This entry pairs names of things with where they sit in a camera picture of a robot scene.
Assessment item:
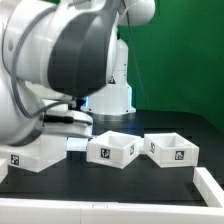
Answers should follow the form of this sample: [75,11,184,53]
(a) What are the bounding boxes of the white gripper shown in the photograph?
[43,110,93,138]

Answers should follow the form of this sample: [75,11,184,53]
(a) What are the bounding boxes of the large white drawer cabinet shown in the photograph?
[0,135,67,173]

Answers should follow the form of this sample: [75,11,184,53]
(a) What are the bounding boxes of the white drawer box front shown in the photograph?
[86,131,142,169]

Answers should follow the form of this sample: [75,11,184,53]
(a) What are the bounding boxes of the white drawer box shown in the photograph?
[144,133,199,168]
[86,131,142,169]

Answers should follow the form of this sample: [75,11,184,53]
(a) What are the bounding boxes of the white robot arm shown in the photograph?
[0,0,155,147]

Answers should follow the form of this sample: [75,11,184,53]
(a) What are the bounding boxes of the white marker plate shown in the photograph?
[66,136,148,156]

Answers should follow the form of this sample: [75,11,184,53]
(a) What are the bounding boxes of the white left fence block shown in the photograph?
[0,158,8,183]

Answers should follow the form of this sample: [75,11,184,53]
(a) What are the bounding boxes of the white front fence rail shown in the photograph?
[0,199,224,224]

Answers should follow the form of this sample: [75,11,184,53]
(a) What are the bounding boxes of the white fence rail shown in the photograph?
[0,199,224,224]
[193,167,224,208]

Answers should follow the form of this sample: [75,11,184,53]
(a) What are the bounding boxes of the white right fence rail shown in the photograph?
[193,167,224,208]

